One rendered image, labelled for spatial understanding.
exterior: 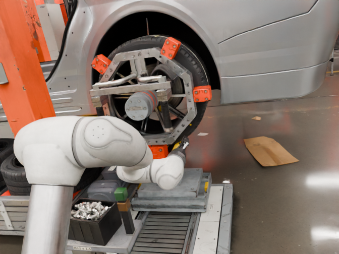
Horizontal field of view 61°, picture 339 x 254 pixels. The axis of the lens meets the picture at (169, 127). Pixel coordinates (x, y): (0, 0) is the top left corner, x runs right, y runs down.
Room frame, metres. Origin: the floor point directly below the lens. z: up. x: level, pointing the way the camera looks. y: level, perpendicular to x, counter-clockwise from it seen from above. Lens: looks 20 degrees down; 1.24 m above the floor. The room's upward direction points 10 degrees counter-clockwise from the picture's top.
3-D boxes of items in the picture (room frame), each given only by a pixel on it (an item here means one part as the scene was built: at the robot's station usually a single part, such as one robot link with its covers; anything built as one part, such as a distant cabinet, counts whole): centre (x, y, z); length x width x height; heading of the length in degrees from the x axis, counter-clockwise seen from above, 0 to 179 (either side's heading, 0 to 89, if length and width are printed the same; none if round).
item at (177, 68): (1.59, 0.10, 0.85); 0.54 x 0.07 x 0.54; 73
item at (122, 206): (0.99, 0.23, 0.59); 0.04 x 0.04 x 0.04; 73
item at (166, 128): (1.31, 0.01, 0.83); 0.04 x 0.04 x 0.16
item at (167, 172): (1.09, 0.04, 0.64); 0.16 x 0.13 x 0.11; 163
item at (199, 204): (1.75, 0.05, 0.13); 0.50 x 0.36 x 0.10; 73
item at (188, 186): (1.75, 0.05, 0.32); 0.40 x 0.30 x 0.28; 73
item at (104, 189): (1.64, 0.41, 0.26); 0.42 x 0.18 x 0.35; 163
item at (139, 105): (1.52, 0.12, 0.85); 0.21 x 0.14 x 0.14; 163
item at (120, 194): (0.99, 0.23, 0.64); 0.04 x 0.04 x 0.04; 73
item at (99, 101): (1.44, 0.32, 0.93); 0.09 x 0.05 x 0.05; 163
